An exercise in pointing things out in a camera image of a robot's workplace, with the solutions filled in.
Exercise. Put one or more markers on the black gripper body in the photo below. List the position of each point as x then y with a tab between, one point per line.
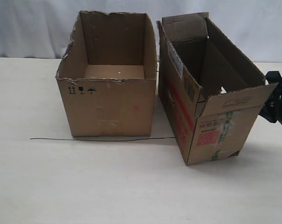
272	110

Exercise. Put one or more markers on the red-printed cardboard box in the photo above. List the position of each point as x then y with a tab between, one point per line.
212	93

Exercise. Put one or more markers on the large open cardboard box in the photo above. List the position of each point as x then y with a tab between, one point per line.
107	75

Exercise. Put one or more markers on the thin dark line on table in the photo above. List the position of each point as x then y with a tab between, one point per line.
97	140

